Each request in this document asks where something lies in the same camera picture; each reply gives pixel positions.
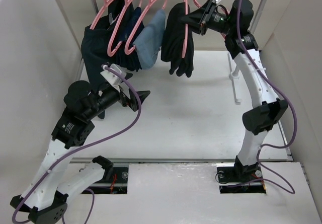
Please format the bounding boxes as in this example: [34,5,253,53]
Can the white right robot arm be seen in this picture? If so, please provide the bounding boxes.
[180,0,288,184]

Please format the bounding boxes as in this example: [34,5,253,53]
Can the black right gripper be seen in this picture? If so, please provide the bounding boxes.
[179,0,235,35]

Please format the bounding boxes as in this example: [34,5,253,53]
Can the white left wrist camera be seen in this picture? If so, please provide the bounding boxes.
[100,64,133,88]

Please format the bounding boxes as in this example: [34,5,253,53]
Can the light blue hanging shorts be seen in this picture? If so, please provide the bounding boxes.
[133,9,166,70]

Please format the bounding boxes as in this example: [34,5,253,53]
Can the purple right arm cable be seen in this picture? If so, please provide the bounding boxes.
[221,0,298,194]

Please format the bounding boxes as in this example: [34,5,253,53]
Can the dark teal hanging trousers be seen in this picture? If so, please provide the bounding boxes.
[80,0,133,120]

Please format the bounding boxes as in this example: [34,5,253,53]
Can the aluminium rail at table front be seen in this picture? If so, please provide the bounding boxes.
[70,158,292,187]

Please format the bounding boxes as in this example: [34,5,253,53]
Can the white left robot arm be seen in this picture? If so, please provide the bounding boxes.
[10,80,150,223]

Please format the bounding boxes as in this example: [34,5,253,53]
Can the black trousers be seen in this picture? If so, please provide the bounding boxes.
[161,3,194,78]

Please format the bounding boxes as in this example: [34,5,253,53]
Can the navy blue hanging shorts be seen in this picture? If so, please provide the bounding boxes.
[115,5,147,72]

